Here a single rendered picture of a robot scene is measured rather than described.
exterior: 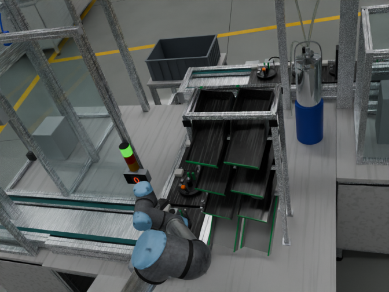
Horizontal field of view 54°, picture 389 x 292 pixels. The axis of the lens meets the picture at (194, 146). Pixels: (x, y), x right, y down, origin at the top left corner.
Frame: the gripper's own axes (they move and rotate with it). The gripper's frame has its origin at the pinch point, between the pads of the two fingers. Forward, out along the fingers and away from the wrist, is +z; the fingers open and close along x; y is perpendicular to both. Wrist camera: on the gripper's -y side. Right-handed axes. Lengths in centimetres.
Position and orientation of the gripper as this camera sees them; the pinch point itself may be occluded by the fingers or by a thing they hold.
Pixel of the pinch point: (165, 232)
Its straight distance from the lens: 182.6
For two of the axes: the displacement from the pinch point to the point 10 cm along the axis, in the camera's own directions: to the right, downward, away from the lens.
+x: 9.4, 0.2, -3.3
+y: -2.5, 6.9, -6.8
